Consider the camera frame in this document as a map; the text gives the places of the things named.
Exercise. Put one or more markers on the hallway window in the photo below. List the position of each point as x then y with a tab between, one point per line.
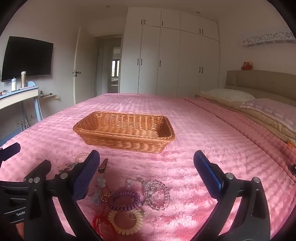
115	67

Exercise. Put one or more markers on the black wall television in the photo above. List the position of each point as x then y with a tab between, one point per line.
27	59

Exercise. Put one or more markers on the orange fabric tag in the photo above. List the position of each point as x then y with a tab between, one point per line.
290	144

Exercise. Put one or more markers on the small wooden wall shelf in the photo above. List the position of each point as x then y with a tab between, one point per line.
49	96

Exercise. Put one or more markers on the metal thermos bottle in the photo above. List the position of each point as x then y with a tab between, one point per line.
23	80

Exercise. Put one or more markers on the white room door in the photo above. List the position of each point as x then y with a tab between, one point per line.
81	67

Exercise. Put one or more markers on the pink patterned pillow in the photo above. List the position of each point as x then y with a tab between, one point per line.
270	109

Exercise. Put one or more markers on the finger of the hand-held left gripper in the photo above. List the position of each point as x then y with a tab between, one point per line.
42	168
10	149

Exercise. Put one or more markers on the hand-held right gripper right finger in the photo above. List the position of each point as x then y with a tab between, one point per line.
208	170

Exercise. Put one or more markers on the white and blue desk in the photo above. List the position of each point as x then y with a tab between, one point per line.
18	97

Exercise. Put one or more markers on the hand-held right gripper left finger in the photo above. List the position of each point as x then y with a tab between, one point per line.
86	176

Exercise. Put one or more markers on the beige padded headboard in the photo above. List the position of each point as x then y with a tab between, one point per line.
261	81

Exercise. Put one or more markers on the white patterned wall shelf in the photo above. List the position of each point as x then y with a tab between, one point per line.
268	39

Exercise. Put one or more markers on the white wardrobe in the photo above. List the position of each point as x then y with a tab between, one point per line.
175	58

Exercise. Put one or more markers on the pink plush blanket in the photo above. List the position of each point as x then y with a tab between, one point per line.
208	129

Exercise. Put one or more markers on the white dotted pillow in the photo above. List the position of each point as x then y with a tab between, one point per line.
231	94

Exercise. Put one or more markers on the brown wicker basket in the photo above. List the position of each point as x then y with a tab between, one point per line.
122	132

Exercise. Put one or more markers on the beige quilt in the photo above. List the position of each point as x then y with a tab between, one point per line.
254	115

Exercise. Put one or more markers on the small white bottle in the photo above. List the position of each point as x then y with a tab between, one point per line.
13	85

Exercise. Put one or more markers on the light blue tassel charm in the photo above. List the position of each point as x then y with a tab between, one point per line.
96	197

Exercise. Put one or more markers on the red plush toy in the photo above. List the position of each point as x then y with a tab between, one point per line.
247	66

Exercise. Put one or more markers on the dark round object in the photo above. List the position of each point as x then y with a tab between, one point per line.
293	169

